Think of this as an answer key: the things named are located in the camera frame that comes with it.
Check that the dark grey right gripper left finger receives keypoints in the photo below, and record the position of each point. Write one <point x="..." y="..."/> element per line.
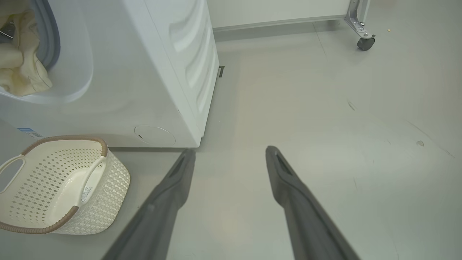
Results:
<point x="158" y="216"/>

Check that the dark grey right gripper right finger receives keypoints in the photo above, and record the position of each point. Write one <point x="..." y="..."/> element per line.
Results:
<point x="306" y="224"/>

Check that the cream garment with blue cuff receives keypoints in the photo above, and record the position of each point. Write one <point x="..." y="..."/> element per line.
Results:
<point x="34" y="72"/>

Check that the cream perforated laundry basket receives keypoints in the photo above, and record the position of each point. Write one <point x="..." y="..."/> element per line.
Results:
<point x="108" y="202"/>

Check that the white washing machine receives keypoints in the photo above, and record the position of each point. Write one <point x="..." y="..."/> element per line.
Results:
<point x="144" y="90"/>

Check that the blue energy label sticker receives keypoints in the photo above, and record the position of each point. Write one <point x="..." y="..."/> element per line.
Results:
<point x="29" y="132"/>

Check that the white partition on casters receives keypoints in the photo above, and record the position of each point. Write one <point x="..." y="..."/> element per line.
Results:
<point x="281" y="11"/>

